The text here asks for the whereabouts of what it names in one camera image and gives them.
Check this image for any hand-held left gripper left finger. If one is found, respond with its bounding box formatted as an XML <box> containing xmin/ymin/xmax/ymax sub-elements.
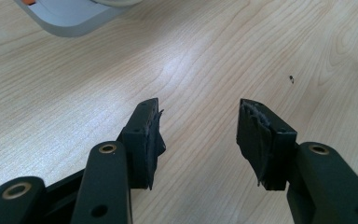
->
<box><xmin>117</xmin><ymin>97</ymin><xmax>167</xmax><ymax>191</ymax></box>

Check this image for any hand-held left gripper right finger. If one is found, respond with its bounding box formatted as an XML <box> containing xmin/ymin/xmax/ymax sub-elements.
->
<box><xmin>236</xmin><ymin>98</ymin><xmax>298</xmax><ymax>191</ymax></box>

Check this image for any white two-tier shoe rack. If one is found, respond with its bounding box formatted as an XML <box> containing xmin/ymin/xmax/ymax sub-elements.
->
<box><xmin>13</xmin><ymin>0</ymin><xmax>129</xmax><ymax>38</ymax></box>

